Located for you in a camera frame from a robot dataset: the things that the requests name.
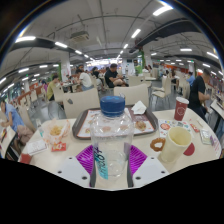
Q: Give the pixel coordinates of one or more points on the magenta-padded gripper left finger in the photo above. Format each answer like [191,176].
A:
[71,170]

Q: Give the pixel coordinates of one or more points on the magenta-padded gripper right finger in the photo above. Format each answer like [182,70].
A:
[151,170]

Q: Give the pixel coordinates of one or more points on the clear bottle with blue cap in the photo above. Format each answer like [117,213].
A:
[111,140]

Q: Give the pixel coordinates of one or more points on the small red sauce packet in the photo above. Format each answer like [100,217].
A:
[59,147]

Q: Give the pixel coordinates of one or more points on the white paper packet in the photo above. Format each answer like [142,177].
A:
[36,147]

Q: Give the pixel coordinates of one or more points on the flat round red coaster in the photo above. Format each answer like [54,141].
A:
[190,150]

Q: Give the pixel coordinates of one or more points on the fried food piece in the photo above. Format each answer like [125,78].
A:
[140,125]

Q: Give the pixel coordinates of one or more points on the dark brown food tray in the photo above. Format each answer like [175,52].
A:
[81,125]

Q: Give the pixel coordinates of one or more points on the printed paper placemat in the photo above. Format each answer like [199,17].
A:
[173,125]

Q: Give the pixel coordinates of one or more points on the crumpled white napkin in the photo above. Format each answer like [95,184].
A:
[139,108]

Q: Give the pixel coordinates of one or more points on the clear wrapped wipe packet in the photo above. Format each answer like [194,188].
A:
[206,136]

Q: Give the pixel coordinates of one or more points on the beige chair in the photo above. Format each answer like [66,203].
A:
[80,103]
[133,94]
[164,87]

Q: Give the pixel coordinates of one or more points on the red paper cup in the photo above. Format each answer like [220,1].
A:
[181,108]

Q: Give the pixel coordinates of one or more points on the person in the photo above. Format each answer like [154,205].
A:
[85,80]
[13,120]
[111,77]
[197,91]
[51,88]

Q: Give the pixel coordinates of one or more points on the group of ceiling lights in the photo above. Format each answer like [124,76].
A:
[60,44]

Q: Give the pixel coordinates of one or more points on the ceiling air conditioner unit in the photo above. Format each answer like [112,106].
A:
[80,36]

